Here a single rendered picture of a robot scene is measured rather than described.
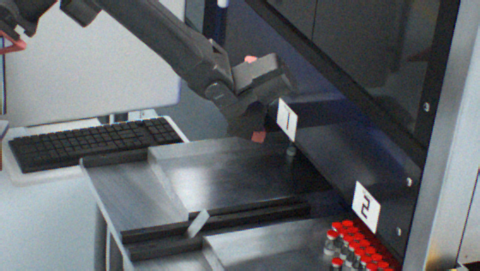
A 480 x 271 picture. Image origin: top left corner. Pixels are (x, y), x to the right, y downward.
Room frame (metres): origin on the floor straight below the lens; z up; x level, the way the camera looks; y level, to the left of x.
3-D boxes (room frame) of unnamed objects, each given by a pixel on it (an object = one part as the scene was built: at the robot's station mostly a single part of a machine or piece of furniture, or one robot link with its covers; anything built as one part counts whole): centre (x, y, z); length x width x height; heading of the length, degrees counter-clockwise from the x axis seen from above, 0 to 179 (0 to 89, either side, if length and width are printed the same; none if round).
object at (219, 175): (1.69, -0.02, 0.90); 0.34 x 0.26 x 0.04; 115
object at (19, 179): (1.94, 0.35, 0.79); 0.45 x 0.28 x 0.03; 118
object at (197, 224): (1.44, 0.11, 0.91); 0.14 x 0.03 x 0.06; 116
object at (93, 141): (1.90, 0.33, 0.82); 0.40 x 0.14 x 0.02; 118
